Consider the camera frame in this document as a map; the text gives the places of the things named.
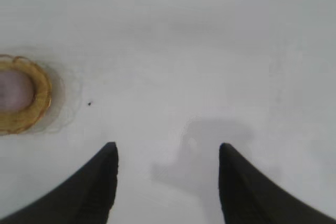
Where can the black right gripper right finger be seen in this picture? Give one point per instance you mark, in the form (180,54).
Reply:
(249,197)

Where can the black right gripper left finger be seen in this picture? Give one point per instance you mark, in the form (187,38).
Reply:
(84,195)

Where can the pink peach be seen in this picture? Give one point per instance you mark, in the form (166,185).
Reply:
(14,90)

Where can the woven orange yellow basket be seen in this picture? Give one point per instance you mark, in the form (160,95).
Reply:
(40,95)

